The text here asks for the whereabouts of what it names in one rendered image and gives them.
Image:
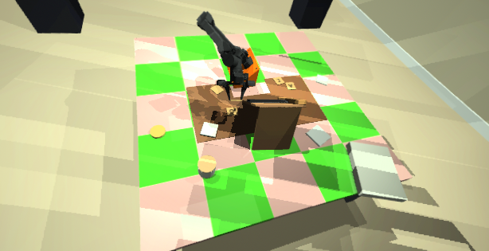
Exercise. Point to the yellow flat disc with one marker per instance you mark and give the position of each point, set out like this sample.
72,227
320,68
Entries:
157,131

